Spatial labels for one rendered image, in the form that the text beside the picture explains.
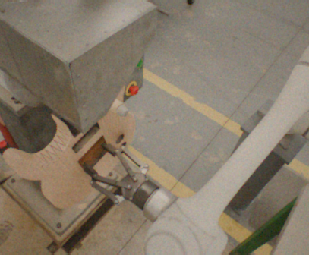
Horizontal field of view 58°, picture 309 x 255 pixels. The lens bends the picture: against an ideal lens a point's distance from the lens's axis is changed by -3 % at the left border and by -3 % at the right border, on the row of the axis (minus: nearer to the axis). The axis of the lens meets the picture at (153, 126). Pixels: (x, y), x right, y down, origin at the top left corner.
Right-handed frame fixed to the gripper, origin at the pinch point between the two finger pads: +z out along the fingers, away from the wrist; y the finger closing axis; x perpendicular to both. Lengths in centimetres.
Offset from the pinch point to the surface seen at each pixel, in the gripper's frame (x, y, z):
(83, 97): 41.7, -2.3, -12.9
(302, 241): -16, 20, -60
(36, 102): 13.4, -1.2, 16.7
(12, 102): 8.1, -4.2, 27.4
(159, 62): -127, 128, 79
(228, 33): -142, 215, 53
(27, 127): -10.1, -5.0, 31.6
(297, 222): -17, 24, -57
